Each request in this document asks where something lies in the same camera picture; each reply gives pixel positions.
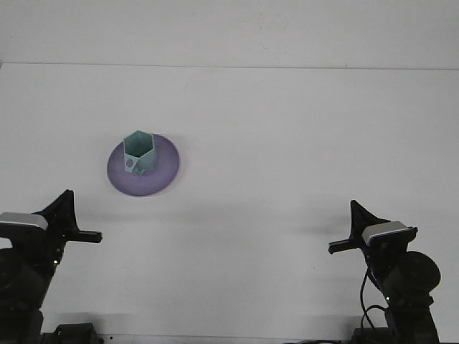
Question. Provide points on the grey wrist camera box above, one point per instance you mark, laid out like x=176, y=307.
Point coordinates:
x=385, y=231
x=21, y=220

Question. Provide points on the pale blue hexagonal cup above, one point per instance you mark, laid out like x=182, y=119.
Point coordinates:
x=147, y=161

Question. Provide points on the pale purple round plate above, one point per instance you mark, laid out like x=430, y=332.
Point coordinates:
x=161, y=179

